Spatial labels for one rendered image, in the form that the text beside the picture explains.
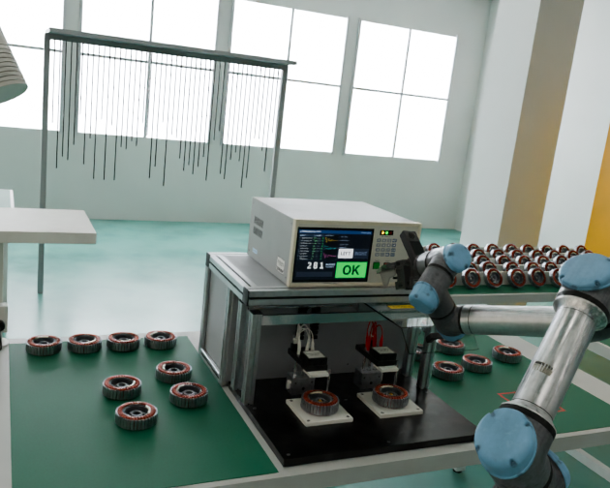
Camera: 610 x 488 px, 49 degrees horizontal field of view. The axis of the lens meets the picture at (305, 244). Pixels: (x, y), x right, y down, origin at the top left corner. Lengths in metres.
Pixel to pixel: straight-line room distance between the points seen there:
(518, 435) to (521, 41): 4.84
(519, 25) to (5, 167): 5.46
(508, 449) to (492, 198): 4.72
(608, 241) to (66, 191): 5.68
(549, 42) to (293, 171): 4.02
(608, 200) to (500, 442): 4.52
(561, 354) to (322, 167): 7.64
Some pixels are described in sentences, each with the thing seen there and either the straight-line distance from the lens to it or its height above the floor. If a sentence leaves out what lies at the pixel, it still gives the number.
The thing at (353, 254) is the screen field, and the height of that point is 1.22.
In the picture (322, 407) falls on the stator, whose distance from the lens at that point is 1.96.
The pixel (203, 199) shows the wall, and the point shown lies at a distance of 8.44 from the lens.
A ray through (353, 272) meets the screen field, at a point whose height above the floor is 1.16.
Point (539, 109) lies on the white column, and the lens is 5.93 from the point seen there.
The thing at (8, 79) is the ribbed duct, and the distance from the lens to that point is 2.34.
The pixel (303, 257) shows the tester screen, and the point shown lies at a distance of 1.97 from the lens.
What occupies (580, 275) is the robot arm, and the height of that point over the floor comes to 1.36.
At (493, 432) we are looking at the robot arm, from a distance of 1.36.
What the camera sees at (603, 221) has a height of 0.98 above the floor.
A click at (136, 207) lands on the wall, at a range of 8.28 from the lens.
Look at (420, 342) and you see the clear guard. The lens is 1.93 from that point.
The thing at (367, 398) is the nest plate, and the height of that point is 0.78.
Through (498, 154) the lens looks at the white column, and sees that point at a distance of 5.95.
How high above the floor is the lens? 1.67
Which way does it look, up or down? 12 degrees down
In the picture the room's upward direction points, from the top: 7 degrees clockwise
